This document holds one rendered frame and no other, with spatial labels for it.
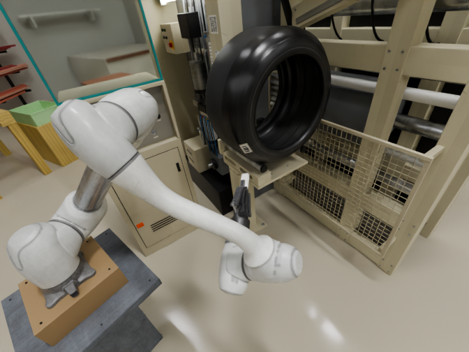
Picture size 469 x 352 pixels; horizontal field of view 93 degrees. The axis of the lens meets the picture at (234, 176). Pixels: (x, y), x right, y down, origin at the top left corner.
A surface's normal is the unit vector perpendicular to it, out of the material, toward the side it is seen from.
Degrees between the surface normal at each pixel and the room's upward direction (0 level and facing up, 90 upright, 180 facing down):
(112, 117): 55
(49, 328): 90
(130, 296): 0
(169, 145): 90
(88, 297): 90
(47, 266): 86
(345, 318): 0
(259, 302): 0
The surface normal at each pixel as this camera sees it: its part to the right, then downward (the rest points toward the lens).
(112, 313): -0.11, -0.79
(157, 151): 0.54, 0.46
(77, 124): 0.30, -0.04
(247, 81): -0.18, 0.22
